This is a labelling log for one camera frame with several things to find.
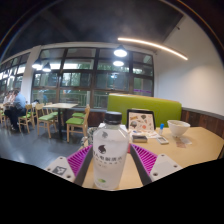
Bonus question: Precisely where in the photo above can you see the pendant ceiling lamps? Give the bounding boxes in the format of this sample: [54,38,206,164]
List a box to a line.
[31,44,129,73]

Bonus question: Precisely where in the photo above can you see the clear plastic wrapper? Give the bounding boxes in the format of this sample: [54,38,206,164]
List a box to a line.
[174,136,193,149]

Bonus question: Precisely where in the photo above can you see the white sticker sheet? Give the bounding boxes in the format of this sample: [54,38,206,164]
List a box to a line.
[128,129,160,139]

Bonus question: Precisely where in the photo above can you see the clear black-capped water bottle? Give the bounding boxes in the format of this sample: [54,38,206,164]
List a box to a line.
[92,111,131,191]

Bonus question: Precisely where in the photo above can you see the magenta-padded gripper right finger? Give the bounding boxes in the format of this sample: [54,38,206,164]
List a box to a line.
[128,143,184,186]

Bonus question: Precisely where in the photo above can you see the small dark box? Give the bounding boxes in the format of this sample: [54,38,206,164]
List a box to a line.
[131,134,149,144]

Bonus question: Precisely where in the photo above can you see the wooden chairs with green cushions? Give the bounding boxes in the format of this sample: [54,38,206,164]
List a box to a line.
[0,102,92,144]

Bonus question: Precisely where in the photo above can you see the wooden dining table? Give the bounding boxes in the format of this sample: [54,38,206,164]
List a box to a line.
[42,102,79,134]

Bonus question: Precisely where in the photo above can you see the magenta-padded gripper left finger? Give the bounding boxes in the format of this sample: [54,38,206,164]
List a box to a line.
[44,144,95,187]

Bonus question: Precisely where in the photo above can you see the curved linear ceiling light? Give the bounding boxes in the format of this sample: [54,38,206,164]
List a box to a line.
[117,36,189,62]

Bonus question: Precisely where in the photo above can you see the white ceramic bowl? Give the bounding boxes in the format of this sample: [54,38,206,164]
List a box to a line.
[166,119,191,138]

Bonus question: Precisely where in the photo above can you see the black sticker-covered tablet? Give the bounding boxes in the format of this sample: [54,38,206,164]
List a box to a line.
[126,108,157,133]

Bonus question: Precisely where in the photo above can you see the person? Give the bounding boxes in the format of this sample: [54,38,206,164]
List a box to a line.
[3,90,28,132]
[1,91,14,108]

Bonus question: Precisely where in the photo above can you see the green upholstered bench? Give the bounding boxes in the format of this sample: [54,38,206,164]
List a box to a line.
[106,93,183,128]

